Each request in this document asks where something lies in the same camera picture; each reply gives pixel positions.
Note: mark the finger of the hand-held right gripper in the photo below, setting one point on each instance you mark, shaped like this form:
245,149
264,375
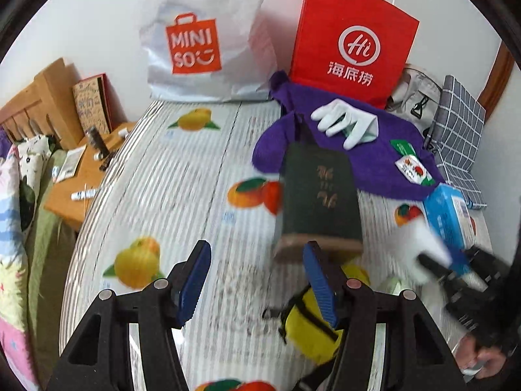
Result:
460,262
435,266

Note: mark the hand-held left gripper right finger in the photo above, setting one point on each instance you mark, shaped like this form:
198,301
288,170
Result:
321,285

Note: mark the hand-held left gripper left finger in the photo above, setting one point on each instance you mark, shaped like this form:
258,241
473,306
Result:
195,281

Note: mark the white glove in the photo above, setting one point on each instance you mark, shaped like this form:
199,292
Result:
415,244
346,120

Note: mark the yellow waist bag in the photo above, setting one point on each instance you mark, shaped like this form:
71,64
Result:
305,334

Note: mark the blue tissue pack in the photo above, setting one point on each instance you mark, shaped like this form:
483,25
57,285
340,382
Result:
443,207

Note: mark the dark green tin box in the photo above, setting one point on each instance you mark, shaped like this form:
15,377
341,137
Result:
321,195

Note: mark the green fruit print packet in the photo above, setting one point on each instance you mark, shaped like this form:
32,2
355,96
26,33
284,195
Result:
413,165

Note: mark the purple fabric storage bin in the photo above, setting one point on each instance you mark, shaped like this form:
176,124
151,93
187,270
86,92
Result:
378,163

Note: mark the person's right hand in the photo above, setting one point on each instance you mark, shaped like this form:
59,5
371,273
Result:
484,360

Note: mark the fruit print tablecloth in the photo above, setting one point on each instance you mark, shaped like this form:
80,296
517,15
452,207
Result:
183,195

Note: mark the grey checked fabric bag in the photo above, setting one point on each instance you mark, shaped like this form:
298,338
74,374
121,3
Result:
460,130

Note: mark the wooden nightstand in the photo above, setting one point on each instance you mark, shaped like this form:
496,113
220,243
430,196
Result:
77,207

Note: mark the white lip balm stick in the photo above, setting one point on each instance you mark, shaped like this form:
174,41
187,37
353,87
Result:
83,194

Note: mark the small dark bottle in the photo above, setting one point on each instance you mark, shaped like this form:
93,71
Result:
108,162

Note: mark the green bed sheet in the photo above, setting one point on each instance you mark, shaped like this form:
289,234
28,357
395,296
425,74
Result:
49,244

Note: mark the black bottle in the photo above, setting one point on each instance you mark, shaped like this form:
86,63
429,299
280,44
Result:
97,142

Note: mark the grey backpack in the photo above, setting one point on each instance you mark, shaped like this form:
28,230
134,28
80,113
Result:
415,97

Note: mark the white flat packet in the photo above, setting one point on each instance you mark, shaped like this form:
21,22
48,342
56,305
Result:
70,165

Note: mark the small blue white tube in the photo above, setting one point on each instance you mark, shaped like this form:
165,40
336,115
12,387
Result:
56,174

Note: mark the colourful quilt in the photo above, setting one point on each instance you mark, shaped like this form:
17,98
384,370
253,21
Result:
12,273

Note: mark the white black-print cloth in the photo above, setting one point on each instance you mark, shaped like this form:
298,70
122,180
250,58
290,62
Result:
34,167

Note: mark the patterned book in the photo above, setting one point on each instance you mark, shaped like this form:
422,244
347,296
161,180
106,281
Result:
91,106

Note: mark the wooden headboard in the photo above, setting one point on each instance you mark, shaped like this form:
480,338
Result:
44,97

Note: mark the red paper bag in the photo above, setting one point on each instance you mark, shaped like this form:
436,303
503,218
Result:
354,20

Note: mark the white plastic shopping bag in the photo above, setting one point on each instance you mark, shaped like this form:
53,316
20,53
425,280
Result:
203,8

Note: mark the brown wooden door frame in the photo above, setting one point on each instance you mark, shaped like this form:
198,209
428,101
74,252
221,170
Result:
496,77

